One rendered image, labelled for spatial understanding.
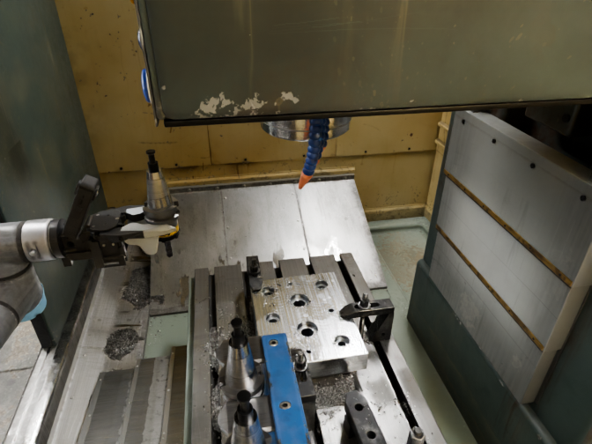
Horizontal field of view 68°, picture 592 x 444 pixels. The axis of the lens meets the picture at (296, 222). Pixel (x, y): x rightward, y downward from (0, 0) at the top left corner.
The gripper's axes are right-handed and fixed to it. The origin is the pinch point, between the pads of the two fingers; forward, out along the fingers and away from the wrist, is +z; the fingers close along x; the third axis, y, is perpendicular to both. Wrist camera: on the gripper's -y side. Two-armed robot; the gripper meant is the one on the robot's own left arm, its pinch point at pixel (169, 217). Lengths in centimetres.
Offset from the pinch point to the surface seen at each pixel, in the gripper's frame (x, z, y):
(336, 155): -100, 60, 35
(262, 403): 35.0, 12.7, 9.5
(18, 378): -87, -95, 130
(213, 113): 32.1, 10.4, -29.1
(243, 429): 43.1, 10.0, 2.2
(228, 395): 33.3, 8.3, 9.2
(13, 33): -59, -38, -24
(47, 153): -56, -39, 8
